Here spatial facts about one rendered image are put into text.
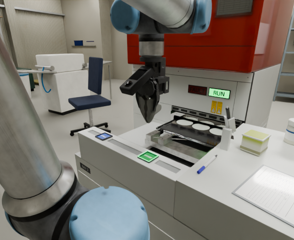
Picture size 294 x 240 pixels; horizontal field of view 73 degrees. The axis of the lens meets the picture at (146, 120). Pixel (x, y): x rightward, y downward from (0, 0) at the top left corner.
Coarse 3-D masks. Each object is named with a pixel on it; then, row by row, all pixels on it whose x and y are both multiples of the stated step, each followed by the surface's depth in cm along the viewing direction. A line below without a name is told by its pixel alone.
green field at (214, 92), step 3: (210, 90) 110; (213, 90) 108; (216, 90) 107; (219, 90) 106; (222, 90) 105; (225, 90) 104; (210, 93) 110; (213, 93) 109; (216, 93) 108; (219, 93) 107; (222, 93) 106; (225, 93) 104; (228, 93) 103; (216, 96) 108; (219, 96) 107; (222, 96) 106; (225, 96) 105; (228, 96) 104
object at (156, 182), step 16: (96, 128) 97; (80, 144) 94; (96, 144) 84; (112, 144) 81; (128, 144) 81; (96, 160) 88; (112, 160) 79; (128, 160) 72; (160, 160) 70; (112, 176) 82; (128, 176) 75; (144, 176) 68; (160, 176) 63; (176, 176) 61; (144, 192) 71; (160, 192) 65; (160, 208) 67
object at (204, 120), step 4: (172, 112) 130; (176, 112) 128; (180, 112) 126; (172, 116) 130; (180, 116) 126; (184, 116) 124; (188, 116) 122; (192, 116) 121; (196, 116) 119; (196, 120) 119; (200, 120) 118; (204, 120) 116; (208, 120) 114; (212, 120) 113; (216, 120) 112; (212, 124) 113; (216, 124) 111; (220, 124) 110; (224, 124) 108; (236, 128) 104
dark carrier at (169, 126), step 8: (176, 120) 124; (192, 120) 124; (168, 128) 113; (176, 128) 113; (184, 128) 113; (192, 128) 113; (192, 136) 102; (200, 136) 103; (208, 136) 103; (216, 136) 103; (216, 144) 94
